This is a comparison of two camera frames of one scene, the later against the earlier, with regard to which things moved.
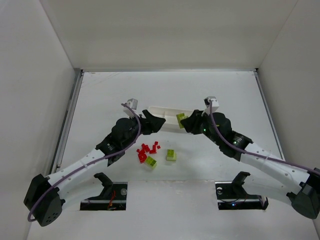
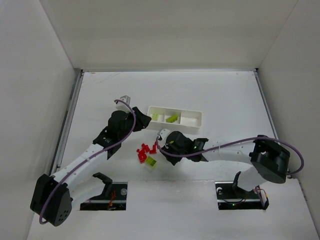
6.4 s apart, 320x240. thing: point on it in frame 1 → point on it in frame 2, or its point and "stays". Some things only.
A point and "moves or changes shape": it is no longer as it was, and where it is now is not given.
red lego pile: (142, 156) stays
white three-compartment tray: (171, 124) stays
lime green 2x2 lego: (180, 116) moves or changes shape
